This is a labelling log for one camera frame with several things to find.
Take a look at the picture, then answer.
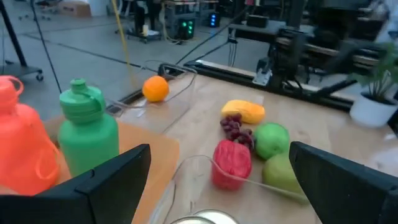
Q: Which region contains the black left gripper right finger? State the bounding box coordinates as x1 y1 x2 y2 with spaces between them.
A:
288 141 398 224

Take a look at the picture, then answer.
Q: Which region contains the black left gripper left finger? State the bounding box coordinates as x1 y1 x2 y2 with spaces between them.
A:
40 143 152 224

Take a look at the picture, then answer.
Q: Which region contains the green plastic bottle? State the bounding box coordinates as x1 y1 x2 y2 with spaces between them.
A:
58 78 121 179

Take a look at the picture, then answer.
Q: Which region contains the red plastic bottle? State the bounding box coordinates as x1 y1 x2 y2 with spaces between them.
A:
0 75 62 197

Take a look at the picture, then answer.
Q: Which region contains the orange fruit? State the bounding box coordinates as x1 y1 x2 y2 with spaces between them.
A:
142 75 170 103

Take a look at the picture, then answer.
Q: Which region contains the red bell pepper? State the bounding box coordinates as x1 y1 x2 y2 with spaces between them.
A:
211 139 253 192

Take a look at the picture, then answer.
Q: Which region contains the blue label tuna can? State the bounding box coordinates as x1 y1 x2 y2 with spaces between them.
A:
192 208 241 224

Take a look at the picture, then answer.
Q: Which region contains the dark red grape bunch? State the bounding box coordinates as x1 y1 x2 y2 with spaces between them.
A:
220 113 256 152

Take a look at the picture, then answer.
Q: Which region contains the yellow mango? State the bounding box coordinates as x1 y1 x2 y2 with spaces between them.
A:
220 99 266 126

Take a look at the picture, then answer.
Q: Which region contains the orange mat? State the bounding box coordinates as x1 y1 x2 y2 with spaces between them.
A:
43 116 181 224

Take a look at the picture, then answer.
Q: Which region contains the green pear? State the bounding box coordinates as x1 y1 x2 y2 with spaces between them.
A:
261 152 307 195

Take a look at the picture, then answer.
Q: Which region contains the green plant in white pot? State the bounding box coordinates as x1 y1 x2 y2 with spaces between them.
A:
348 43 398 129

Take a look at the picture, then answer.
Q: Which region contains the clear plastic bin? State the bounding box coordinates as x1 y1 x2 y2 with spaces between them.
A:
105 60 198 135
149 154 309 224

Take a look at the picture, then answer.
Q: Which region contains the black wheeled stand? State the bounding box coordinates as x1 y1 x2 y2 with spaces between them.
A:
0 0 45 82

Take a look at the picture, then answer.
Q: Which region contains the computer tower with green lights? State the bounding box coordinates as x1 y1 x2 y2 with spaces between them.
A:
177 18 197 41

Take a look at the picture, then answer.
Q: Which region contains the brown cardboard box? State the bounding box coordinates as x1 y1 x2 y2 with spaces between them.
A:
58 0 93 18

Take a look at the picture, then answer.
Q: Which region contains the computer tower with blue lights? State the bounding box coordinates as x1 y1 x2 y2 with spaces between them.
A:
208 12 222 29

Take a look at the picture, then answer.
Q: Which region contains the yellow hanging cable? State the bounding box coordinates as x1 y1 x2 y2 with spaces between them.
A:
110 0 138 91

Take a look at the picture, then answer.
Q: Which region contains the black table frame rail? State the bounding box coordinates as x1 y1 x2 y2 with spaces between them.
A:
158 59 398 138

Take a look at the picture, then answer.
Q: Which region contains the black hanging cable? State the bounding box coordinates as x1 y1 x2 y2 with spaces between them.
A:
175 6 249 65

